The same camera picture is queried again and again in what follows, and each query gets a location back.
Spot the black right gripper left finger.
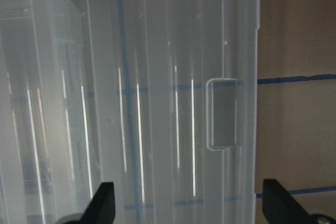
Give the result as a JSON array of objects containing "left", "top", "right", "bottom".
[{"left": 56, "top": 182, "right": 116, "bottom": 224}]

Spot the translucent plastic box lid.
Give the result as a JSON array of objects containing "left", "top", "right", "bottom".
[{"left": 1, "top": 0, "right": 260, "bottom": 223}]

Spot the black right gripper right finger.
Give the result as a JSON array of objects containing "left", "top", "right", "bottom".
[{"left": 262, "top": 179, "right": 335, "bottom": 224}]

